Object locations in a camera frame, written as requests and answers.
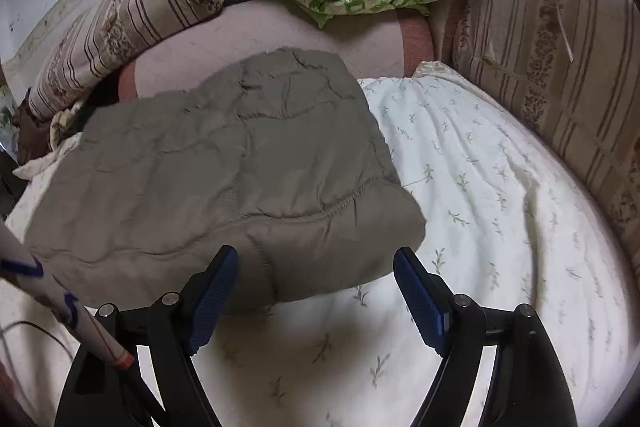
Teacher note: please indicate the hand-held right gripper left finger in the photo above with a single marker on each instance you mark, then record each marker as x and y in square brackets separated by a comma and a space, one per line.
[212, 302]

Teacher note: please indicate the pink mattress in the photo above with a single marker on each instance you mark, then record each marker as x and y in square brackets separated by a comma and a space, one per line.
[300, 37]

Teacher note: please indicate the white leaf print bed sheet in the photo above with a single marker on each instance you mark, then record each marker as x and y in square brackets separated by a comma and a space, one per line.
[500, 207]

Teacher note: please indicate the large striped floral cushion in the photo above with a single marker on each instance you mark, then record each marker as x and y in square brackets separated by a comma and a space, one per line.
[565, 57]

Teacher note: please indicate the brown cloth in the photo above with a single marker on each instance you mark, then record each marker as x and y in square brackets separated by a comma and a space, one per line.
[32, 137]

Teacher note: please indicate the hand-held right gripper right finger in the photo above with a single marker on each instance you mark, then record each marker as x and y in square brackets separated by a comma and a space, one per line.
[425, 307]

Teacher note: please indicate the striped floral pillow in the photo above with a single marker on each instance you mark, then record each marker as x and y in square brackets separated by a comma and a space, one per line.
[125, 22]

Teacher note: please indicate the olive quilted hooded jacket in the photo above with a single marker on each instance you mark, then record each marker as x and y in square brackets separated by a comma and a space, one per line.
[225, 157]

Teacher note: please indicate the white tube with orange band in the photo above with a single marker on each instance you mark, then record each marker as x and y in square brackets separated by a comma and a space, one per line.
[50, 287]

